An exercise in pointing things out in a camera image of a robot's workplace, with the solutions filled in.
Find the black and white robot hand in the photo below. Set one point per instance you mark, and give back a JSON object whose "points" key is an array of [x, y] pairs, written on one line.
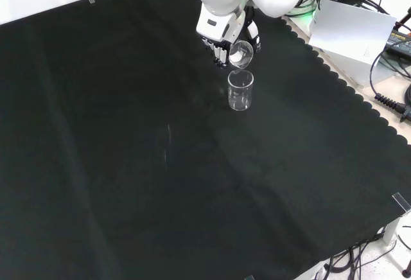
{"points": [[215, 26]]}

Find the small clear glass beaker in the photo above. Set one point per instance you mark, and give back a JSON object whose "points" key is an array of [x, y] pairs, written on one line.
{"points": [[241, 55]]}

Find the clear graduated glass beaker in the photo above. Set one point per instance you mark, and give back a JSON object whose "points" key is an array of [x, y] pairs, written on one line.
{"points": [[241, 93]]}

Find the black bench cloth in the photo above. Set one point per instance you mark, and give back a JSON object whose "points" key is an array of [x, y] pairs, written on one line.
{"points": [[128, 132]]}

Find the black power adapter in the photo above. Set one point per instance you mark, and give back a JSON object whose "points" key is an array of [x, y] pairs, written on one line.
{"points": [[401, 44]]}

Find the white stand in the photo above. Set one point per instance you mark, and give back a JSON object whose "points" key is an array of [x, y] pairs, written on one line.
{"points": [[396, 244]]}

